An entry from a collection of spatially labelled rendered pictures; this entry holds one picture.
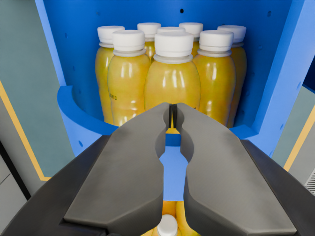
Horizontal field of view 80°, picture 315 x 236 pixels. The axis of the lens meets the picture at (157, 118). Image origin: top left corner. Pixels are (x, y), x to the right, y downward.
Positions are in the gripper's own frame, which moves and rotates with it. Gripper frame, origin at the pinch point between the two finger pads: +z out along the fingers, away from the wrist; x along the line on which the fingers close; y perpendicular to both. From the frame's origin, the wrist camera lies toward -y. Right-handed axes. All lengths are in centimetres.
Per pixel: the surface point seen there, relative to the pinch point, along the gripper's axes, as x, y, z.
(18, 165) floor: -155, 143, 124
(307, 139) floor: 119, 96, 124
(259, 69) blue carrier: 13.1, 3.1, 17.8
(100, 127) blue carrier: -5.9, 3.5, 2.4
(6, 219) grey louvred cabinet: -157, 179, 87
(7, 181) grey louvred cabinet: -157, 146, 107
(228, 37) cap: 6.2, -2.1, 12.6
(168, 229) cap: 0.4, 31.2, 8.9
